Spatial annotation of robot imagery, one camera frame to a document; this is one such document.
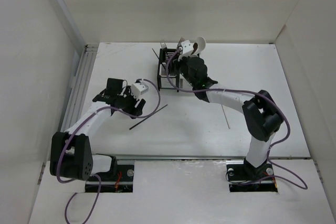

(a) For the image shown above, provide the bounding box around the aluminium rail front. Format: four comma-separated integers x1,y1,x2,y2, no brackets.
113,154,244,161

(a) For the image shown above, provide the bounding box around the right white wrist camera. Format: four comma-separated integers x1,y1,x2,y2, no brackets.
177,40,194,61

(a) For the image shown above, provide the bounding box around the black utensil rack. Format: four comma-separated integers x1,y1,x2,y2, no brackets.
156,48,180,90

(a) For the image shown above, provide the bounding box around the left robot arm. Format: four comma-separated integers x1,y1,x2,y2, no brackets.
50,78,149,183

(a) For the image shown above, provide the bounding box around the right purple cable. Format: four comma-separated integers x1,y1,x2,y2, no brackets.
165,46,308,190

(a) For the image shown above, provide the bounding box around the black chopstick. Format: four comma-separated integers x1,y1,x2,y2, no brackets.
152,48,166,76
129,104,168,130

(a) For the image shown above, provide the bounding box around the white utensil rack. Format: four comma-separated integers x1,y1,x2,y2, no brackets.
178,50,202,95

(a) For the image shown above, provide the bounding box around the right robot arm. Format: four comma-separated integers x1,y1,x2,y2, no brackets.
166,56,289,179

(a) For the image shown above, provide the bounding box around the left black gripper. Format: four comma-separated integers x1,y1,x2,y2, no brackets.
117,87,144,118

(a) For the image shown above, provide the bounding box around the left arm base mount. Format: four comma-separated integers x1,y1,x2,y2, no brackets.
92,155,135,193

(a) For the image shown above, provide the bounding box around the white chopstick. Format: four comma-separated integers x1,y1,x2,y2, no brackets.
221,105,230,129

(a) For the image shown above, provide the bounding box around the brown wooden spoon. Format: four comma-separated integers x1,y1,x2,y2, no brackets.
192,42,198,54

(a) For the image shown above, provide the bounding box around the silver fork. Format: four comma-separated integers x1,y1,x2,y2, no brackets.
160,41,167,50

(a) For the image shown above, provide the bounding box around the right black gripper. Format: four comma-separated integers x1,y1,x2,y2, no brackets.
164,52,196,88

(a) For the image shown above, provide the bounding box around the small white ceramic spoon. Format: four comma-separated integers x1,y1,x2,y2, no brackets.
194,37,206,55

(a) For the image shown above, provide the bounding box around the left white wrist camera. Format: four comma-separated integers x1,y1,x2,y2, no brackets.
130,79,149,99

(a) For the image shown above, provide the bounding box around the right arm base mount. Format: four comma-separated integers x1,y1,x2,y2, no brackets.
225,163,278,193

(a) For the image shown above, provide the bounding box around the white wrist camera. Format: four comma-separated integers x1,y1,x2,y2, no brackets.
177,40,194,61
130,79,149,99

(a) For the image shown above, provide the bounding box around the aluminium rail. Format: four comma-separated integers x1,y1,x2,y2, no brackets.
113,154,244,161
57,44,99,132

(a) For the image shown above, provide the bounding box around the aluminium rail left side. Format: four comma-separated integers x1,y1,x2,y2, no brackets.
57,44,99,132

